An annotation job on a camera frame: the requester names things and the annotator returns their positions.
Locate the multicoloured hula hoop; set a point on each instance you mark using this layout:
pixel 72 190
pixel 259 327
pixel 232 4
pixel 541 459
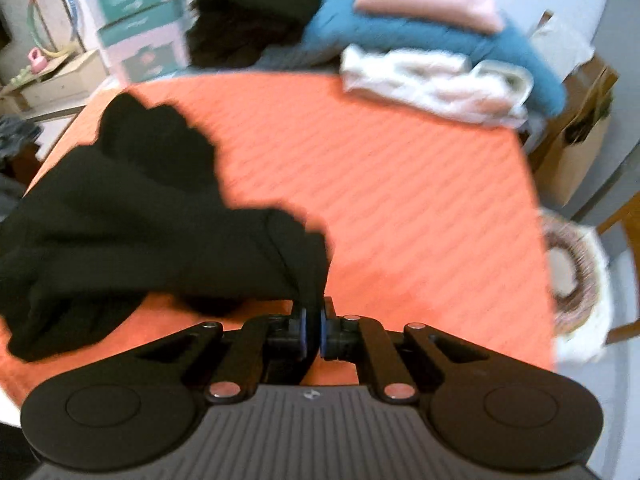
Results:
pixel 70 5

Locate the black long-sleeved top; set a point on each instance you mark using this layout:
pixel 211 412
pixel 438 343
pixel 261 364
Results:
pixel 125 220

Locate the pink toy kettlebell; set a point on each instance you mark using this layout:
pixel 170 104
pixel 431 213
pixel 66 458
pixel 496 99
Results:
pixel 38 61

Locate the orange patterned tablecloth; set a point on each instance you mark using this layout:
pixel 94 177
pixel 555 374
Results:
pixel 375 185

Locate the grey crumpled cloth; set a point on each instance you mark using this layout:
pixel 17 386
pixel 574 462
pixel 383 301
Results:
pixel 17 135

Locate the tall open cardboard box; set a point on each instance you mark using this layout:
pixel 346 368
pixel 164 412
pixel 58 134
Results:
pixel 575 165

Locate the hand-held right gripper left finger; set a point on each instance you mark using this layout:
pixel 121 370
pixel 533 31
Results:
pixel 301 331

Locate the pile of black clothes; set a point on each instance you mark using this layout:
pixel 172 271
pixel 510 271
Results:
pixel 250 15

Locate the white folded garment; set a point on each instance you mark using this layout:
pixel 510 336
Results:
pixel 440 85

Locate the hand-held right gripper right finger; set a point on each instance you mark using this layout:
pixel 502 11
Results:
pixel 324 332

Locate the flat brown cardboard box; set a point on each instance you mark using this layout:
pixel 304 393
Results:
pixel 60 80

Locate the wooden chair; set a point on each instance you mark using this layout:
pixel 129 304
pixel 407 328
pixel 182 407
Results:
pixel 617 220

